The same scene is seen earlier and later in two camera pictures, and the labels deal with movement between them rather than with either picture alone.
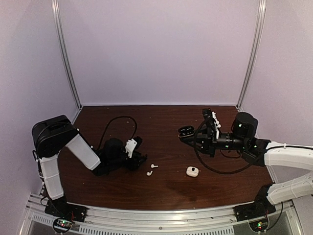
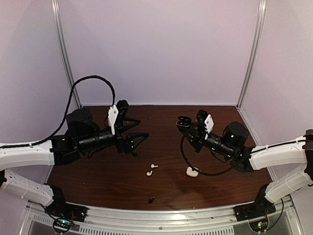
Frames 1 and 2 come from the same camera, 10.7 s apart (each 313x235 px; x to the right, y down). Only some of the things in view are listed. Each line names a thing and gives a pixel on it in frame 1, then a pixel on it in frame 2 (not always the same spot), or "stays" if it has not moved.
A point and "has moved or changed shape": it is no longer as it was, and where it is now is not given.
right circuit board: [259, 225] stays
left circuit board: [62, 225] stays
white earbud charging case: [192, 171] stays
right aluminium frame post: [261, 13] stays
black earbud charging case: [186, 130] has moved or changed shape
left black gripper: [134, 163] -> [126, 144]
